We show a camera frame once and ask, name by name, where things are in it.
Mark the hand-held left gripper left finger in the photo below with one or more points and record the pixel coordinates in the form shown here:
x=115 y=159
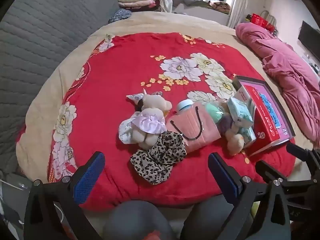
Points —
x=89 y=177

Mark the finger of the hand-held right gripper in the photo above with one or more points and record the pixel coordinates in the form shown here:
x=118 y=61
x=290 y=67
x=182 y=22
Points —
x=298 y=152
x=268 y=170

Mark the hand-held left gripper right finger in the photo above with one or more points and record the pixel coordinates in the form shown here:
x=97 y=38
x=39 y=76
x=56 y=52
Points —
x=223 y=177

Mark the leopard print headband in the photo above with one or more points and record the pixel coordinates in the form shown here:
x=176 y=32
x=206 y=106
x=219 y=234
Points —
x=160 y=156

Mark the cream plush toy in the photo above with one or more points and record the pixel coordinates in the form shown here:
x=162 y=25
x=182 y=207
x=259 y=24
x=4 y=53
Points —
x=235 y=142

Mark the small tissue pack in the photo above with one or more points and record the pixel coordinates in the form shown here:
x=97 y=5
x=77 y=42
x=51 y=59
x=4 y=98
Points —
x=248 y=135

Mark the person's right leg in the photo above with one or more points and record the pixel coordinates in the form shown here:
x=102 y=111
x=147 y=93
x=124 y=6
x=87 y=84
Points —
x=207 y=217

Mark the person's leg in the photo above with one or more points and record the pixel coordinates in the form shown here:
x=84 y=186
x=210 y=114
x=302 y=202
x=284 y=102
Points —
x=207 y=217
x=135 y=220

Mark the red cardboard box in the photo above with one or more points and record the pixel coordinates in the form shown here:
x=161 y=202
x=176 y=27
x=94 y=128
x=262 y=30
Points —
x=265 y=125

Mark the purple plush toy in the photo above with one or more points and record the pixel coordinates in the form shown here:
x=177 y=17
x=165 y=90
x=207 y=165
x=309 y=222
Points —
x=225 y=125

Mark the pink face mask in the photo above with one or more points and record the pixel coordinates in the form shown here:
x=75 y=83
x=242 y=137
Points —
x=195 y=128

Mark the dark framed tray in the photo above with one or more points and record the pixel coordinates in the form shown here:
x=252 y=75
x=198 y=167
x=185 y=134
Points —
x=275 y=100

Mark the person's left leg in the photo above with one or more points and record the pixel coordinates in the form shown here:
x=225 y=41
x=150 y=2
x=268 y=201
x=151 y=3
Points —
x=135 y=220

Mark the large tissue pack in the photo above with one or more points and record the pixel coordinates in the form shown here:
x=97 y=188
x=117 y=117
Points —
x=240 y=112

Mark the green sponge ball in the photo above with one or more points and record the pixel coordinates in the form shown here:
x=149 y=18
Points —
x=213 y=112

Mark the small white and red box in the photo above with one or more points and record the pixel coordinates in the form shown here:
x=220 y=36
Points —
x=243 y=93

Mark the white bottle with blue cap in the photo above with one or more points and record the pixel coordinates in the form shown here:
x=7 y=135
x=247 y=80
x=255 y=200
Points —
x=184 y=106

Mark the pink quilt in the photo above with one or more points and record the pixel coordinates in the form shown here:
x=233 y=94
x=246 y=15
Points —
x=287 y=67

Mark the teddy bear in purple dress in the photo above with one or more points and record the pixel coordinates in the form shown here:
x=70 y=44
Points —
x=150 y=111

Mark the red floral blanket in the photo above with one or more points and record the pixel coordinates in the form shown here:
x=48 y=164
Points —
x=112 y=80

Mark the black television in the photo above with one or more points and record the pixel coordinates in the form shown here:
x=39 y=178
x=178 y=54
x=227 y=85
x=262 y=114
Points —
x=310 y=40

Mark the red bags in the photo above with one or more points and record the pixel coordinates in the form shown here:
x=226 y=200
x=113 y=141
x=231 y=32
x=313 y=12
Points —
x=260 y=21

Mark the grey quilted headboard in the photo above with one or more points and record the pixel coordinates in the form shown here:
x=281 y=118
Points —
x=37 y=42

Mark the white curtain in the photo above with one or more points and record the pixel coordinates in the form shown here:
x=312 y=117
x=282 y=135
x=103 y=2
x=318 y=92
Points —
x=237 y=5

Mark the blue floral cloth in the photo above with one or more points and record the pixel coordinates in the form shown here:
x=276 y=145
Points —
x=120 y=15

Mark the pile of clothes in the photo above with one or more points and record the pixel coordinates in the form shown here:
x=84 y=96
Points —
x=200 y=3

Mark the stack of folded clothes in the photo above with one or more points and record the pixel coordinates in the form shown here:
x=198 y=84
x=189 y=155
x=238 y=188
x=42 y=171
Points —
x=135 y=0

